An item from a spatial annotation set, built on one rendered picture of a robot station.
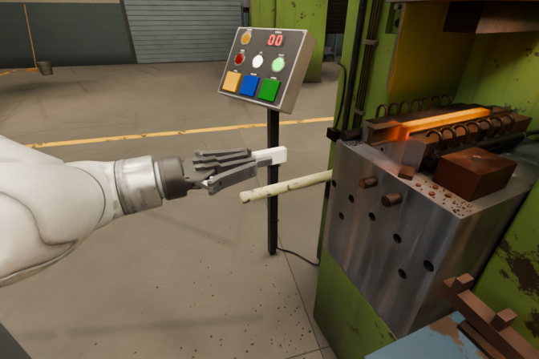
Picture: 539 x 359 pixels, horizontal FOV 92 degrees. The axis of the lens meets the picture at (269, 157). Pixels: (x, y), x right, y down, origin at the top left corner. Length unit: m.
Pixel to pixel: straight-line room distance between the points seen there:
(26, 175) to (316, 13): 5.39
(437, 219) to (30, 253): 0.62
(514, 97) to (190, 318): 1.52
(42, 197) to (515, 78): 1.13
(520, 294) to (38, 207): 0.89
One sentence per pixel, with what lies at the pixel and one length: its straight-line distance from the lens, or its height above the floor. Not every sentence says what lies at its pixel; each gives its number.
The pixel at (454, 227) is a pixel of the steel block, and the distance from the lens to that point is 0.62.
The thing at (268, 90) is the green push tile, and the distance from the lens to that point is 0.96.
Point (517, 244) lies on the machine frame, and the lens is 0.82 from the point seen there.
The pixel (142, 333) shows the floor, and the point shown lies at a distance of 1.51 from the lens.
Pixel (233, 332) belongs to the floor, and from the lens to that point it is 1.41.
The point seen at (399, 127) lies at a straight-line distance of 0.70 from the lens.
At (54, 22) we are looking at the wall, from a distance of 9.20.
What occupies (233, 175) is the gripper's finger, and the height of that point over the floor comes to 1.01.
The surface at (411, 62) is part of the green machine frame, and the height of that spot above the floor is 1.12.
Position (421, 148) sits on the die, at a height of 0.98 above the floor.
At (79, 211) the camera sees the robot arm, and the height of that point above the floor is 1.08.
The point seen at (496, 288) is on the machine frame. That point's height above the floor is 0.66.
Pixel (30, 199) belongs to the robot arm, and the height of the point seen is 1.12.
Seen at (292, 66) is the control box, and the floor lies 1.09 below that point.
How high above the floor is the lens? 1.25
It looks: 29 degrees down
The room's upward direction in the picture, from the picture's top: straight up
